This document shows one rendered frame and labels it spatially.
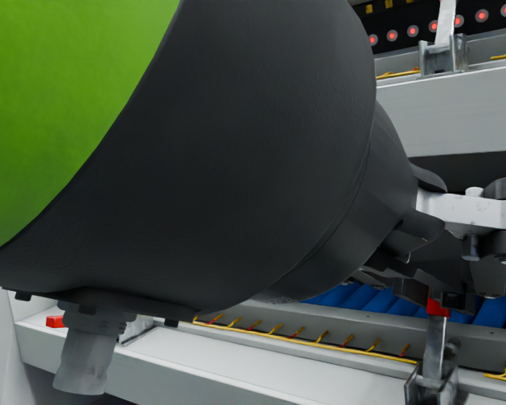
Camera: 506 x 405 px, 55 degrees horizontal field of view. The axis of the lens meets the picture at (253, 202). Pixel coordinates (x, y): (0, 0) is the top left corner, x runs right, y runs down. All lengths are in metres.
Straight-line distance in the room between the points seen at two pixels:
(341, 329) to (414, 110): 0.17
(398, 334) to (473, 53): 0.20
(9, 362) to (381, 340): 0.39
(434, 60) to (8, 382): 0.50
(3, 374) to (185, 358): 0.25
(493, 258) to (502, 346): 0.18
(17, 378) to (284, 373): 0.33
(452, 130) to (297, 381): 0.19
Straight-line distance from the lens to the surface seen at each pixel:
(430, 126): 0.31
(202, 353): 0.40
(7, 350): 0.59
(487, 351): 0.35
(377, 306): 0.40
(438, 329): 0.31
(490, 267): 0.19
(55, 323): 0.41
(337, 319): 0.37
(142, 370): 0.42
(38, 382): 0.61
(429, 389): 0.32
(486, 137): 0.30
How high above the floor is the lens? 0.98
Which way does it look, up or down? 7 degrees up
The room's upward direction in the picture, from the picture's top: 5 degrees clockwise
